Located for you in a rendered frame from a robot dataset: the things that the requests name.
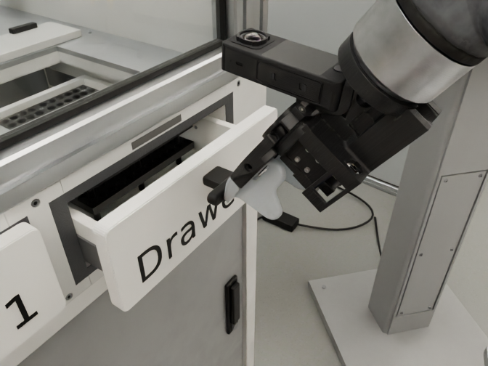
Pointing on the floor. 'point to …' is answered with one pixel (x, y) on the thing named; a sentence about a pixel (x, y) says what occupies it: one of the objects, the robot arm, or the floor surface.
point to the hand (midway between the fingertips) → (238, 179)
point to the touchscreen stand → (420, 250)
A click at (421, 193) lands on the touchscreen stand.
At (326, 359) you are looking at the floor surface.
